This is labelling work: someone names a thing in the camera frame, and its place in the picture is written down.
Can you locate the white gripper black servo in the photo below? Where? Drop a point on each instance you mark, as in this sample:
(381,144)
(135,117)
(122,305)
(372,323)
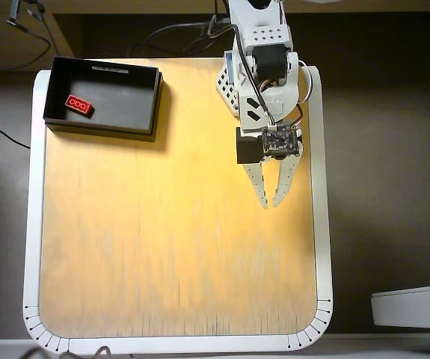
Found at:
(256,179)

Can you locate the red lego block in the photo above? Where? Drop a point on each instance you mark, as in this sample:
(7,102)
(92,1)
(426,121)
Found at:
(79,105)

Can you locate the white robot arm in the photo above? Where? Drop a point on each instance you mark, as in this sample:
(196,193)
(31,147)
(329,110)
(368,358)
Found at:
(263,26)

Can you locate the black rectangular bin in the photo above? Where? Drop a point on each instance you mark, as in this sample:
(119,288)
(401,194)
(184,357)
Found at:
(125,108)

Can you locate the white flat device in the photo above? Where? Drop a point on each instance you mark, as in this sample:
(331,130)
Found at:
(413,306)

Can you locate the white table rim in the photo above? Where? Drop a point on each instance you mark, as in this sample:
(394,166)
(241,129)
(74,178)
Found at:
(31,224)

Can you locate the black wrist camera circuit board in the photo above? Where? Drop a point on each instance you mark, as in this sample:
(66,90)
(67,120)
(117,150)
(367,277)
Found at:
(279,141)

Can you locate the white perforated base plate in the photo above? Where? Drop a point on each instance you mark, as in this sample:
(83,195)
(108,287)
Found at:
(224,84)

